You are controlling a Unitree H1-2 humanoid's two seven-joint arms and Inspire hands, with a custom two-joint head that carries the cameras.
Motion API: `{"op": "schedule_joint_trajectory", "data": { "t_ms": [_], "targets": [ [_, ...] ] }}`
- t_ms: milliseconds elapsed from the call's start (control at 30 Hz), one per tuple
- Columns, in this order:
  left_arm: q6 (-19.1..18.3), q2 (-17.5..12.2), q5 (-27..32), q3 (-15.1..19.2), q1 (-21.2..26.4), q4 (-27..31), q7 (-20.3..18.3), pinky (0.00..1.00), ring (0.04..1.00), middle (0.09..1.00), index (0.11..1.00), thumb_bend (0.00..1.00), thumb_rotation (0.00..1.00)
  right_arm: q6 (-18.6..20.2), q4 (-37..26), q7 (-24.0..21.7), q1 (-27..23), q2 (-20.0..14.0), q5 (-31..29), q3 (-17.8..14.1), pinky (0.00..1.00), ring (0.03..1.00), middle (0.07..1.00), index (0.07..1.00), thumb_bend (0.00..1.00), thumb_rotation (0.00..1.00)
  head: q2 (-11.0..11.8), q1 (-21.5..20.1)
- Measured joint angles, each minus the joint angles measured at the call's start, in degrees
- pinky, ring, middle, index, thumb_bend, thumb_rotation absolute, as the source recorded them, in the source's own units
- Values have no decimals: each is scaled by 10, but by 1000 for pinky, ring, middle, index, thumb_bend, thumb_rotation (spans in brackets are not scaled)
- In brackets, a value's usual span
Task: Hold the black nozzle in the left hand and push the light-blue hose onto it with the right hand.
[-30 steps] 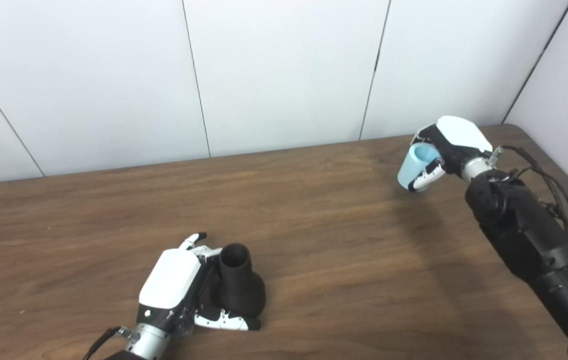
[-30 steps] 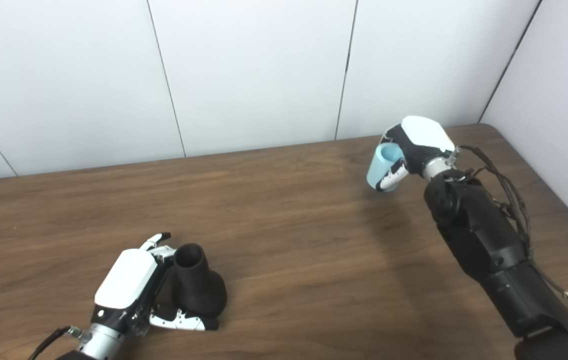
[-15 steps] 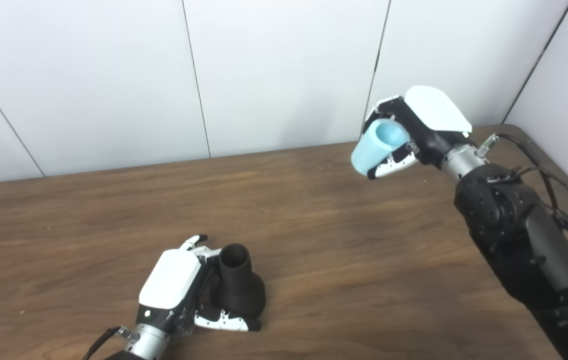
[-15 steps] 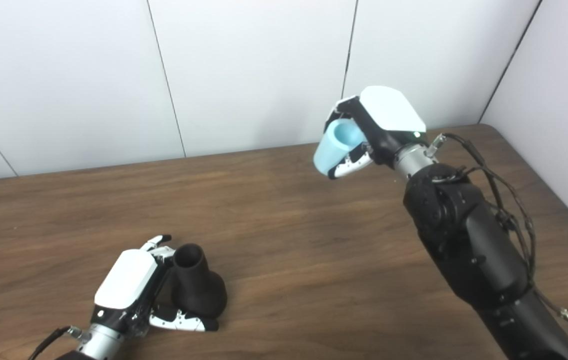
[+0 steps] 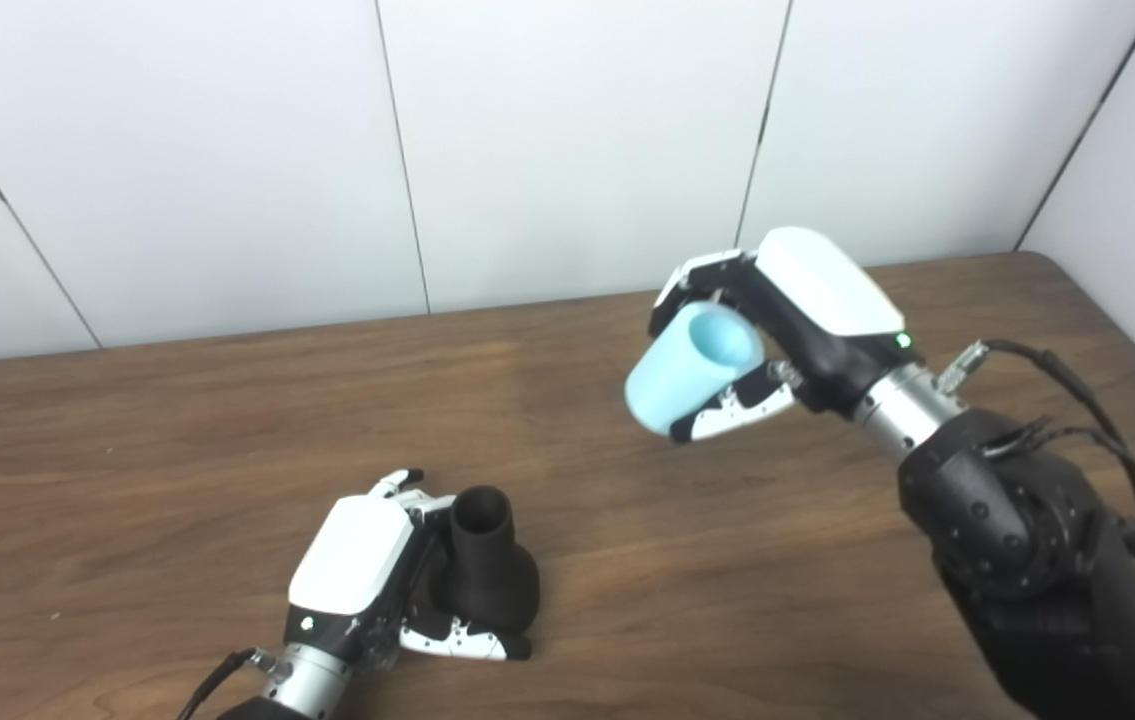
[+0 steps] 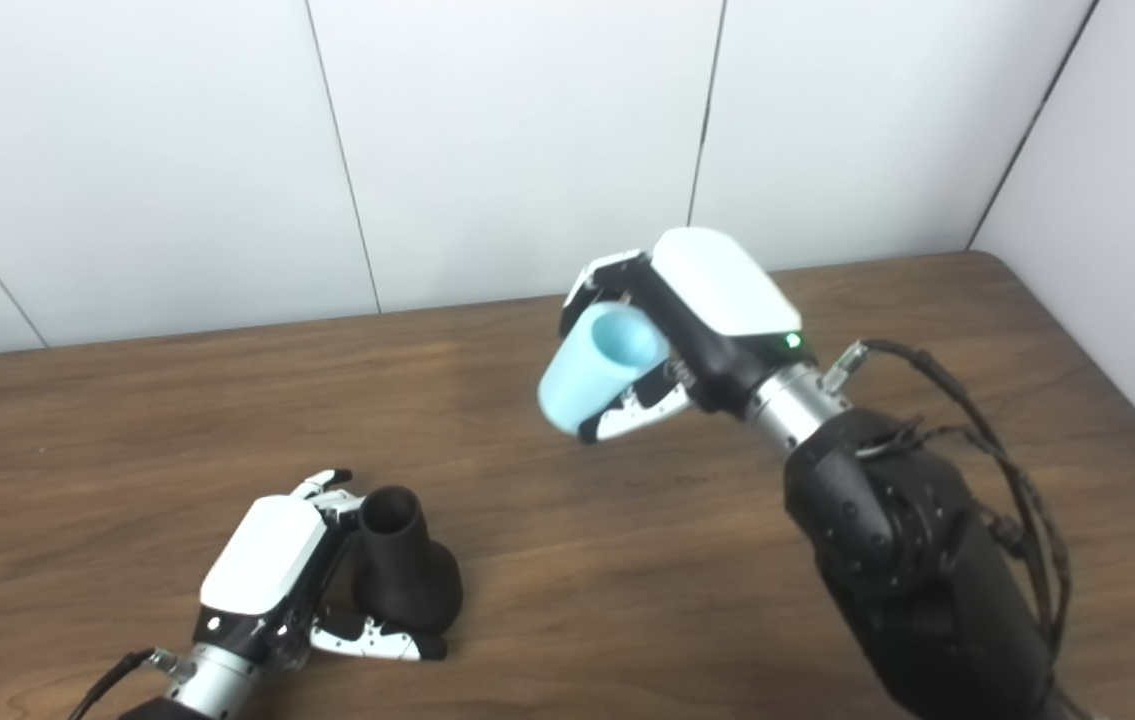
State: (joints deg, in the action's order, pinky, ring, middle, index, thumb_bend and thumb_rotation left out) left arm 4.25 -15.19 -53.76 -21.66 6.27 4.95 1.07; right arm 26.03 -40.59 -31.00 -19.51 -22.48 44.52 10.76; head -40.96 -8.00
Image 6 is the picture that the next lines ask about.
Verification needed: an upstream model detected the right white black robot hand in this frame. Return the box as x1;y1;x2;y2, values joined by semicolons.
559;227;806;444

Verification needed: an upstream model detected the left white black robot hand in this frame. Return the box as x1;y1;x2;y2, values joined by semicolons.
192;468;448;674

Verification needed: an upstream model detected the black funnel-shaped nozzle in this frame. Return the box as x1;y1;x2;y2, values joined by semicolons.
351;486;464;635

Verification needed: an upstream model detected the light-blue hose piece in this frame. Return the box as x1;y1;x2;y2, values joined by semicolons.
537;302;672;435

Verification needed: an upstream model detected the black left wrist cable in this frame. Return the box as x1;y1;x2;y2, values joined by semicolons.
65;648;194;720

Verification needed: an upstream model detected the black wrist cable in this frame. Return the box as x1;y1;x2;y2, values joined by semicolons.
819;339;1094;720
65;648;194;720

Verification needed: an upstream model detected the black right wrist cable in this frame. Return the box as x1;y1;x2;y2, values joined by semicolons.
819;339;1094;720

